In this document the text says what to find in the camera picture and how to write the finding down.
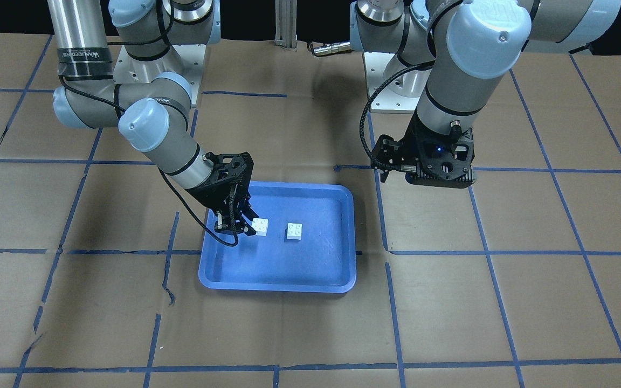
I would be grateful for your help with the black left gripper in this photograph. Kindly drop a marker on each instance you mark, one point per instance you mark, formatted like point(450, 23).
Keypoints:
point(411, 141)

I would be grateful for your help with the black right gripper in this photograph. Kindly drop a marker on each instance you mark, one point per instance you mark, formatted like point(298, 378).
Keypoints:
point(206, 193)

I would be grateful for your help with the white block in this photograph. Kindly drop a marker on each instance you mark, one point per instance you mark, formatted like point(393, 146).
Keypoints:
point(294, 231)
point(260, 226)

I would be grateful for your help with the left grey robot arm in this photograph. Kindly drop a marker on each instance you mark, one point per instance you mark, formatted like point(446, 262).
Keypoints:
point(464, 48)

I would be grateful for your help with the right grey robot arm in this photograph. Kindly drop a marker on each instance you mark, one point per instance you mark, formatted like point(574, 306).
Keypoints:
point(151, 113)

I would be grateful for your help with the blue plastic tray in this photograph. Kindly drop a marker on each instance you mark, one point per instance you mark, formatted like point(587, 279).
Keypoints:
point(323, 261)

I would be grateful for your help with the brown paper table cover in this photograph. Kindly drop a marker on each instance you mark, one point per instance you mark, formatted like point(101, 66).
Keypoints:
point(513, 282)

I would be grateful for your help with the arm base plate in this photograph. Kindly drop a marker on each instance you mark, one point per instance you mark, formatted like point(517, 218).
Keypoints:
point(402, 95)
point(186, 60)

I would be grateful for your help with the aluminium frame post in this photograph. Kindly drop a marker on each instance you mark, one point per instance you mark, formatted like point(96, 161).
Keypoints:
point(285, 24)

